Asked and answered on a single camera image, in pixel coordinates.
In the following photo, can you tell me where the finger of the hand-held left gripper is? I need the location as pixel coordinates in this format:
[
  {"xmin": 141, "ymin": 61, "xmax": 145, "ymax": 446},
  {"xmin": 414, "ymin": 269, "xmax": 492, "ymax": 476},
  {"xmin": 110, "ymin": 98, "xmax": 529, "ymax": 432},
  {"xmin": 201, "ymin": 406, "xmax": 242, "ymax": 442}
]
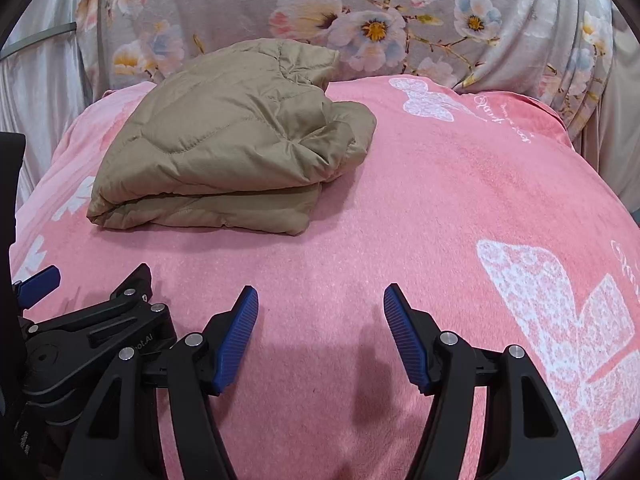
[
  {"xmin": 22, "ymin": 262, "xmax": 177, "ymax": 402},
  {"xmin": 12, "ymin": 266, "xmax": 62, "ymax": 310}
]

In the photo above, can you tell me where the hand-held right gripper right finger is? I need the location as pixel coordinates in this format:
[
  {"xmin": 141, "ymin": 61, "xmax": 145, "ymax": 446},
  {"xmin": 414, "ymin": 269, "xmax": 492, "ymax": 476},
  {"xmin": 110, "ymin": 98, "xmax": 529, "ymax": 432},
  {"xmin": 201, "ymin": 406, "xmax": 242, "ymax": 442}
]
[{"xmin": 383, "ymin": 283, "xmax": 589, "ymax": 480}]

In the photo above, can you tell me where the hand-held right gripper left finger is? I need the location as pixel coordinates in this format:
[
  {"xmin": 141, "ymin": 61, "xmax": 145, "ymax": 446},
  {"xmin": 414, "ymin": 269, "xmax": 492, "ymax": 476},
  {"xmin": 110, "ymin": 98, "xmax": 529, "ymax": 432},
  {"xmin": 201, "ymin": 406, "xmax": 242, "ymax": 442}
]
[{"xmin": 62, "ymin": 285, "xmax": 260, "ymax": 480}]

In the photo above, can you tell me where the khaki padded jacket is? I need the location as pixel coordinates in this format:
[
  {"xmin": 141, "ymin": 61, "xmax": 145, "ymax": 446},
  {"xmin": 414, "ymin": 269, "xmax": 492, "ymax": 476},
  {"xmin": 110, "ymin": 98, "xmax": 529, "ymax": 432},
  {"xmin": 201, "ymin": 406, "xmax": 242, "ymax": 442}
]
[{"xmin": 86, "ymin": 37, "xmax": 377, "ymax": 237}]

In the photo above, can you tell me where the pink blanket with white bows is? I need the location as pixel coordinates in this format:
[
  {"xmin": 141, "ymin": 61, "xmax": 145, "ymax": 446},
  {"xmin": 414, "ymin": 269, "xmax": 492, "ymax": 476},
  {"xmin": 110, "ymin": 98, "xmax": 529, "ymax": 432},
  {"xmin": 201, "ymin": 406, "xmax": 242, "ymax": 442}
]
[{"xmin": 9, "ymin": 75, "xmax": 640, "ymax": 480}]

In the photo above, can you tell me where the white curtain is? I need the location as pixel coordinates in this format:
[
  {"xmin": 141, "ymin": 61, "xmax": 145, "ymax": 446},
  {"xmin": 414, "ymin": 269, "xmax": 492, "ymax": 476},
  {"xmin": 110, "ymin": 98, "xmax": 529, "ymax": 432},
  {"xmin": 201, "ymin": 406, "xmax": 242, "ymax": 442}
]
[{"xmin": 0, "ymin": 0, "xmax": 98, "ymax": 211}]

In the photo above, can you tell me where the grey floral quilt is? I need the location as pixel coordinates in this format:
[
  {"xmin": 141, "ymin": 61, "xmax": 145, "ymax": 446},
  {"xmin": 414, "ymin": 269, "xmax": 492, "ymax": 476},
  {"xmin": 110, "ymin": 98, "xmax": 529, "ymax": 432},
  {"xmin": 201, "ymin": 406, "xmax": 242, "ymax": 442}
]
[{"xmin": 75, "ymin": 0, "xmax": 640, "ymax": 221}]

